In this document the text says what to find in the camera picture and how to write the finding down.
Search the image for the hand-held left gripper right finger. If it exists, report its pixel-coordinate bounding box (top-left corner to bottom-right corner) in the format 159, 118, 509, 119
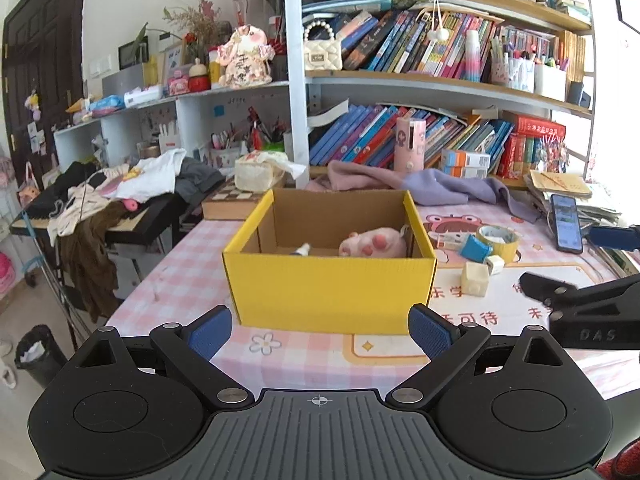
385, 304, 568, 408

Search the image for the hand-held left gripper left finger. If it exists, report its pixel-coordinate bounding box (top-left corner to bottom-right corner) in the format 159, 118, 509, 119
75, 305, 256, 408

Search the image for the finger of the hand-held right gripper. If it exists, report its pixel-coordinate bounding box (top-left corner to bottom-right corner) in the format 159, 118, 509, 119
519, 271, 640, 320
586, 224, 640, 252

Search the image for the yellow tape roll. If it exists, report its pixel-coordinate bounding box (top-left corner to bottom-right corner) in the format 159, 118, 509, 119
475, 224, 522, 265

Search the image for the large cream cube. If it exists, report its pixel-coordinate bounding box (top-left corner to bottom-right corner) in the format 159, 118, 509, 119
460, 261, 490, 297

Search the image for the blue crinkled packet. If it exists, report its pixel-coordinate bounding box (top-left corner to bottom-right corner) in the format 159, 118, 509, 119
460, 235, 493, 262

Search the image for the yellow cardboard box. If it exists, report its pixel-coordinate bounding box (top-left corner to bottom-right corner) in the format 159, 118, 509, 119
221, 187, 438, 336

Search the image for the black smartphone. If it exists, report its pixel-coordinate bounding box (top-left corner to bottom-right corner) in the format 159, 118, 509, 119
550, 193, 585, 255

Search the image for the pink checkered tablecloth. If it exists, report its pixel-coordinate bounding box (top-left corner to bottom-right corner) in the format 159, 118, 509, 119
105, 180, 640, 396

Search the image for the stack of notebooks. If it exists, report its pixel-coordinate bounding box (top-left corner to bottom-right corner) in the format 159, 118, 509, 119
522, 170, 623, 226

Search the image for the pink plush toy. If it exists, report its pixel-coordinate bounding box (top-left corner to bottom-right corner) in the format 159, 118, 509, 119
338, 228, 408, 259

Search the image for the set of red books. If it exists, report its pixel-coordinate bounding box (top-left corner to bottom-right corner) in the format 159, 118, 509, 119
500, 112, 568, 178

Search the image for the wooden chessboard box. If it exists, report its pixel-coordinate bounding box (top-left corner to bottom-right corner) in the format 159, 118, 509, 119
201, 177, 288, 222

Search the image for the red cloth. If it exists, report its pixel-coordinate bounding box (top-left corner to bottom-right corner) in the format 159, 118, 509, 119
595, 437, 640, 480

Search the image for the brown cloth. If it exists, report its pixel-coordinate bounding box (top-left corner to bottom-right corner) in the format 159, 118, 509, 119
57, 205, 131, 323

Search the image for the orange and white box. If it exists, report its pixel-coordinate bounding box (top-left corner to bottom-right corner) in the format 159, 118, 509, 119
440, 165, 488, 179
440, 149, 492, 168

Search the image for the pink and purple sweater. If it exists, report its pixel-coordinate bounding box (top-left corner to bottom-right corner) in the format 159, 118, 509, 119
305, 160, 543, 223

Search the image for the cream tissue pack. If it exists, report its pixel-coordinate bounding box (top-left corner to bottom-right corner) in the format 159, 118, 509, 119
234, 150, 311, 192

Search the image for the white storage box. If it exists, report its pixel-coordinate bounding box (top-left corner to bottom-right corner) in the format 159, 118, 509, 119
534, 62, 568, 102

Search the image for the white t-shirt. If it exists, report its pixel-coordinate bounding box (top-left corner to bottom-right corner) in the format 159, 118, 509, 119
117, 149, 187, 201

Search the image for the black trash bin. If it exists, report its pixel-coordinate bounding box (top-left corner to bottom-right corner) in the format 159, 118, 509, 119
14, 324, 68, 388

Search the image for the cup of pens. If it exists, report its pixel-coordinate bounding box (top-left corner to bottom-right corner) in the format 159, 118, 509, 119
207, 125, 251, 168

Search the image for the pink cylindrical device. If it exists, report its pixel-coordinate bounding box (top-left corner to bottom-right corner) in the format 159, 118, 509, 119
393, 116, 427, 173

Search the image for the white pen holder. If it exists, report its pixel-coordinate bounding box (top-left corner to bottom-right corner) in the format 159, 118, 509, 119
492, 35, 536, 93

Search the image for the row of blue books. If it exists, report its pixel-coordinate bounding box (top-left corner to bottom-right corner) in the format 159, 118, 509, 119
309, 104, 516, 168

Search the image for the stack of pastel cups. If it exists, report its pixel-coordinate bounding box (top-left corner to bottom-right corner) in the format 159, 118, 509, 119
464, 30, 482, 82

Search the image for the blue wipes packet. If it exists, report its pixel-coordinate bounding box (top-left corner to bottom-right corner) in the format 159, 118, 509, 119
87, 95, 126, 113

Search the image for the red and white doll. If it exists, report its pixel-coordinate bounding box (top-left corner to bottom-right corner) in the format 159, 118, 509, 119
187, 58, 211, 93

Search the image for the white bookshelf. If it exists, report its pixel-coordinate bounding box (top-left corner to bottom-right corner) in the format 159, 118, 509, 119
52, 0, 598, 196

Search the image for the floral cat figurine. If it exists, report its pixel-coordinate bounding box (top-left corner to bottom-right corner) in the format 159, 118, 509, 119
216, 25, 275, 90

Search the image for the row of colourful books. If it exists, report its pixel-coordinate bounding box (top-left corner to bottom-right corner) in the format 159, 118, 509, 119
340, 7, 506, 81

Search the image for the white pearl handbag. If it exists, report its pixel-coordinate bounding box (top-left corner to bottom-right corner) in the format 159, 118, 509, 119
303, 20, 343, 72

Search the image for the dried flower bouquet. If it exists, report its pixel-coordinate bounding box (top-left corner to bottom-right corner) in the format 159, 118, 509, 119
162, 0, 223, 61

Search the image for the dark wooden door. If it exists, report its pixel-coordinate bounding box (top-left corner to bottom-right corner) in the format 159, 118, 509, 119
0, 0, 88, 181

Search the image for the black picture frame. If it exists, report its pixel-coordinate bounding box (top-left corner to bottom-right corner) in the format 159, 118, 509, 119
118, 40, 151, 68

